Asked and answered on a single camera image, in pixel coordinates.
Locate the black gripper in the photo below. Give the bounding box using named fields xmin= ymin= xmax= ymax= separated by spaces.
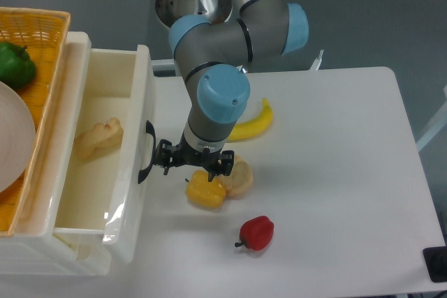
xmin=153 ymin=139 xmax=235 ymax=182

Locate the white drawer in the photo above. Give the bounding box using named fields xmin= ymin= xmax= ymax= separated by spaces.
xmin=54 ymin=45 xmax=155 ymax=263

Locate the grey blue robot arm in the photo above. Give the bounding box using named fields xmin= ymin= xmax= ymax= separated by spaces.
xmin=150 ymin=0 xmax=309 ymax=179

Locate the white drawer cabinet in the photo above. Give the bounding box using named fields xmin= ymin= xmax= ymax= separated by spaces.
xmin=1 ymin=32 xmax=111 ymax=276

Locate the yellow bell pepper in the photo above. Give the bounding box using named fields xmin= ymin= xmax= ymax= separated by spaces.
xmin=185 ymin=170 xmax=226 ymax=209

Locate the round bread bun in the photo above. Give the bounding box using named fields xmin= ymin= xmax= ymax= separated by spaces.
xmin=217 ymin=155 xmax=254 ymax=198

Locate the yellow banana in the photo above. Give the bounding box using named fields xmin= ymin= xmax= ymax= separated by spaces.
xmin=228 ymin=98 xmax=274 ymax=142

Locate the toast bread slice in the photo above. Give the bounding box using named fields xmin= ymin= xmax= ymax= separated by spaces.
xmin=74 ymin=117 xmax=124 ymax=159

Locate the red bell pepper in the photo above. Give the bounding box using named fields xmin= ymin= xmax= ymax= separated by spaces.
xmin=234 ymin=216 xmax=274 ymax=251

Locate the beige round plate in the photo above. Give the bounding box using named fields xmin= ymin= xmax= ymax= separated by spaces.
xmin=1 ymin=82 xmax=36 ymax=192

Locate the yellow woven basket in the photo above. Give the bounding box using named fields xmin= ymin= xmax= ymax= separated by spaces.
xmin=1 ymin=7 xmax=71 ymax=237

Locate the green bell pepper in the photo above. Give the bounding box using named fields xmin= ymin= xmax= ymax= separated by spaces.
xmin=1 ymin=41 xmax=37 ymax=90

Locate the black device at edge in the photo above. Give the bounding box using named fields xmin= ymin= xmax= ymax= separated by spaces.
xmin=423 ymin=246 xmax=447 ymax=283

